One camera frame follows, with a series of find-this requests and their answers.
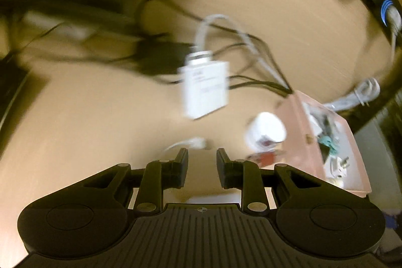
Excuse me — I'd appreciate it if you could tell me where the black power brick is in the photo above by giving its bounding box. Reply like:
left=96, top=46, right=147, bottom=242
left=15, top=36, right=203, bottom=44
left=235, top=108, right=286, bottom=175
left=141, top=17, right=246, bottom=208
left=135, top=40, right=192, bottom=75

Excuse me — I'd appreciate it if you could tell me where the white pronged plug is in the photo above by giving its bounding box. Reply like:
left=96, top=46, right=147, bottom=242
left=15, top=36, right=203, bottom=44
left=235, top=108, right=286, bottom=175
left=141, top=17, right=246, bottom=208
left=328, top=155, right=350, bottom=179

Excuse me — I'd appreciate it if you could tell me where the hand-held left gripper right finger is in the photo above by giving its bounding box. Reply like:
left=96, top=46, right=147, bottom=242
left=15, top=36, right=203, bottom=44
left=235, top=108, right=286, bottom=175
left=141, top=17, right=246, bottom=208
left=216, top=148, right=321, bottom=213

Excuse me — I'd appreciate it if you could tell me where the white plugged-in cable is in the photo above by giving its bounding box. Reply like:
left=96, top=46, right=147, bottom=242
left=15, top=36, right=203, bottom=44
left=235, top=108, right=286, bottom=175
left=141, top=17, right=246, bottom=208
left=385, top=9, right=402, bottom=52

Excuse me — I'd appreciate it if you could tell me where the white round charger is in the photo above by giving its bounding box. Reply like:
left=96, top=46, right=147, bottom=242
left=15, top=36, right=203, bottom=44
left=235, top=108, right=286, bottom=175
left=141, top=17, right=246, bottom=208
left=245, top=112, right=288, bottom=151

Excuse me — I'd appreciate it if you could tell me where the white cube power adapter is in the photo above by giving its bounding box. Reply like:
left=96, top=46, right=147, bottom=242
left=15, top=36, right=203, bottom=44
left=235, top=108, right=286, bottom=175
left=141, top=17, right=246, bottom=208
left=179, top=51, right=231, bottom=121

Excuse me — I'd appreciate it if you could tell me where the green small item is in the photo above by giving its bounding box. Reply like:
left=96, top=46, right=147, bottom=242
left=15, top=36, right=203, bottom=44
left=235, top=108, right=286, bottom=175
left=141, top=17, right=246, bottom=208
left=317, top=134, right=341, bottom=155

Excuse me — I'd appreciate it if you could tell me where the bundled white cable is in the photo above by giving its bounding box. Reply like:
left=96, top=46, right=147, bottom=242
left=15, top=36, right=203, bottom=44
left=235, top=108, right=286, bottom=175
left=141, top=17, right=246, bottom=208
left=323, top=78, right=381, bottom=113

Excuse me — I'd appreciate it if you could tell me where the thin white cable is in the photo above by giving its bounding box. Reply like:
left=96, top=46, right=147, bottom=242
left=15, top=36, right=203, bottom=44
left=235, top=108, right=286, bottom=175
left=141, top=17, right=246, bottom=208
left=163, top=137, right=211, bottom=152

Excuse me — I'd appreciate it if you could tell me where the black cable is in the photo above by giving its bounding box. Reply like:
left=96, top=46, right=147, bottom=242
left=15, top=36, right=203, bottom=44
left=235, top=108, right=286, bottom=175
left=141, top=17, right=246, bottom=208
left=135, top=0, right=292, bottom=97

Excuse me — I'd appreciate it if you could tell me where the red capped small tube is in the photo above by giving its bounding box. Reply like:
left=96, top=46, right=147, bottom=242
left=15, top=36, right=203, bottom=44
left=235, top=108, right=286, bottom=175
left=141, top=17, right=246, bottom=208
left=248, top=150, right=283, bottom=168

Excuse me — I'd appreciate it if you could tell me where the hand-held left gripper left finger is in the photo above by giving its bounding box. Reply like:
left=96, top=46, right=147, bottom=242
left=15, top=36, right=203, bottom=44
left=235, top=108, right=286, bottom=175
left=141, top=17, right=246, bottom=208
left=83, top=147, right=189, bottom=213

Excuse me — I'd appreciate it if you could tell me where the thick white cable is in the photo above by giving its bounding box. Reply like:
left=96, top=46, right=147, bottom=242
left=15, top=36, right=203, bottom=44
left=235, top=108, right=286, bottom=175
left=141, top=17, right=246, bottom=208
left=196, top=14, right=283, bottom=89

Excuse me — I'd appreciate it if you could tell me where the pink cardboard box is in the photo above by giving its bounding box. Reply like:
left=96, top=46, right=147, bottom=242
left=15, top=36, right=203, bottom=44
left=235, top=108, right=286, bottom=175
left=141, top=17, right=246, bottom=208
left=273, top=90, right=373, bottom=198

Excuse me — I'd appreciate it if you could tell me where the black flat device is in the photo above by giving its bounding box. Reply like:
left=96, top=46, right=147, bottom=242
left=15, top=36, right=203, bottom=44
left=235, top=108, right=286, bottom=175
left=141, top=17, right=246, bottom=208
left=0, top=51, right=35, bottom=143

